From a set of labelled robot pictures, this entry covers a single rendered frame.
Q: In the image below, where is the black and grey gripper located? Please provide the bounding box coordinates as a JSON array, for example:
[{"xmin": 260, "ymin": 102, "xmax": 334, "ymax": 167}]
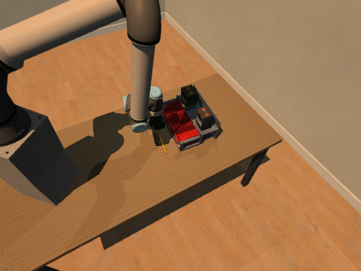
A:
[{"xmin": 149, "ymin": 115, "xmax": 165, "ymax": 133}]

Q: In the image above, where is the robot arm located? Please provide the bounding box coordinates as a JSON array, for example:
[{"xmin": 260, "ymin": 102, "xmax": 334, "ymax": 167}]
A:
[{"xmin": 0, "ymin": 0, "xmax": 164, "ymax": 147}]

